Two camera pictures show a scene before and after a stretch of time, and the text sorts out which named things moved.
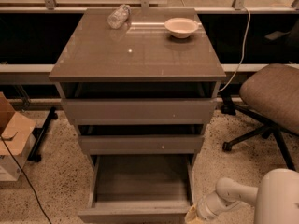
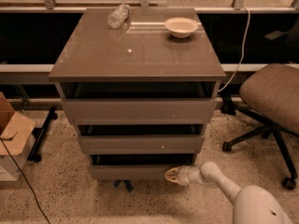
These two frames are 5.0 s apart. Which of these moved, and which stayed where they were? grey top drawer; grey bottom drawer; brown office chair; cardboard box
Moved: grey bottom drawer
Stayed: grey top drawer; brown office chair; cardboard box
